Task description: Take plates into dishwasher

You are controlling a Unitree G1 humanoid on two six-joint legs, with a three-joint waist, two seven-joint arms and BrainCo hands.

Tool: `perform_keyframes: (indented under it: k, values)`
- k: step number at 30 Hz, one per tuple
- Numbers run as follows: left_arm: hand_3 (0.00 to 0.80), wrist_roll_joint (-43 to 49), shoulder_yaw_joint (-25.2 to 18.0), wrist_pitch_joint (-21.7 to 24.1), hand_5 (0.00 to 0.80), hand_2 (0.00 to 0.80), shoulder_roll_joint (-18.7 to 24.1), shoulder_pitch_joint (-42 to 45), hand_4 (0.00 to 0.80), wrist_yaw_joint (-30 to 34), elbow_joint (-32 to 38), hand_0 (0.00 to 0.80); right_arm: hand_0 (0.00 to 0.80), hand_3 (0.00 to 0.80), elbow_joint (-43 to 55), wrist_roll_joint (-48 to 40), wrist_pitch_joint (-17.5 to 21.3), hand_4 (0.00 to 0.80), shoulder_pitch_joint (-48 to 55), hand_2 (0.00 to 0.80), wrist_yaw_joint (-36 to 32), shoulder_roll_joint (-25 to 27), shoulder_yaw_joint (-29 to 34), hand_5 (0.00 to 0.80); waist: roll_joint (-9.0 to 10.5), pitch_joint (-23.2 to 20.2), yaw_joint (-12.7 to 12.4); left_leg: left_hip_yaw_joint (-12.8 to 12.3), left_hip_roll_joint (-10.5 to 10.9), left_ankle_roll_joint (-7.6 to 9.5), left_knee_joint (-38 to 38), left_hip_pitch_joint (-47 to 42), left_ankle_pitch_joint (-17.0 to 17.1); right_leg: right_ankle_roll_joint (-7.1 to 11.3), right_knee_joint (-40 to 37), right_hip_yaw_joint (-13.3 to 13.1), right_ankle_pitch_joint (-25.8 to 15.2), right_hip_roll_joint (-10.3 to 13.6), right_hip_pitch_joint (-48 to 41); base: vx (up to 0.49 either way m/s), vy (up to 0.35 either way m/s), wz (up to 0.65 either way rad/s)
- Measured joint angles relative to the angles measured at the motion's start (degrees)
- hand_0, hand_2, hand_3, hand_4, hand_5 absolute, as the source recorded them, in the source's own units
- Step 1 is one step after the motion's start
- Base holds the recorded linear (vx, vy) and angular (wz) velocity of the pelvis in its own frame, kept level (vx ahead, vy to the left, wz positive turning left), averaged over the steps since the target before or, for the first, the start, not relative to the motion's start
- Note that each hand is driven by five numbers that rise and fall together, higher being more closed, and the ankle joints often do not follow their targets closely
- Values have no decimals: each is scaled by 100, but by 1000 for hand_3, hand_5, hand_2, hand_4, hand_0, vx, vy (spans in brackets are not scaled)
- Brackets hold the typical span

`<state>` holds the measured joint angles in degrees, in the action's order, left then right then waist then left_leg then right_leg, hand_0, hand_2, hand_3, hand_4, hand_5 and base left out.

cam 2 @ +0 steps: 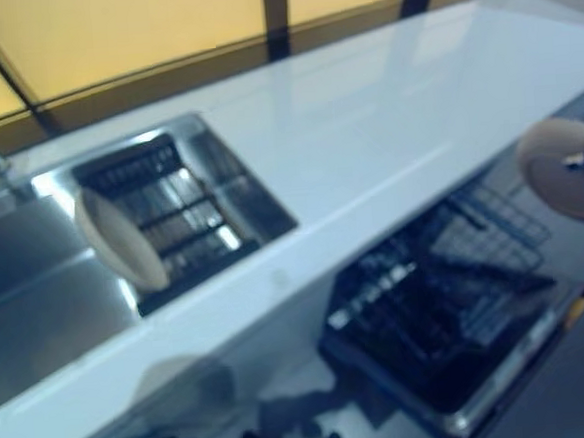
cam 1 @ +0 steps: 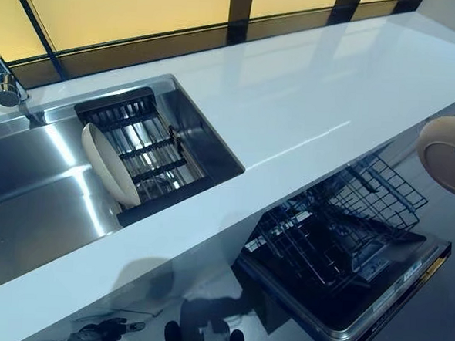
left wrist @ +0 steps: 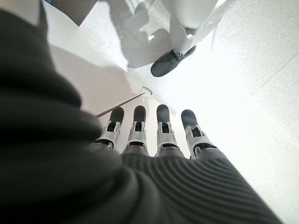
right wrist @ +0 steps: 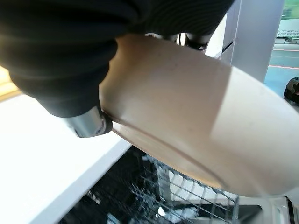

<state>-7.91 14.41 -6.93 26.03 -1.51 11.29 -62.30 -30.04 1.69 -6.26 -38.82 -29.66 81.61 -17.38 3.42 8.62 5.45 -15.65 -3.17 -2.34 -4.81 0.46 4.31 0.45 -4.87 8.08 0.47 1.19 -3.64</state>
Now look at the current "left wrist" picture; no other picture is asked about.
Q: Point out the white cabinet door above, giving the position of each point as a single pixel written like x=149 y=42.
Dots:
x=93 y=81

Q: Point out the robot left leg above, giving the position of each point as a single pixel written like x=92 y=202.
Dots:
x=187 y=11

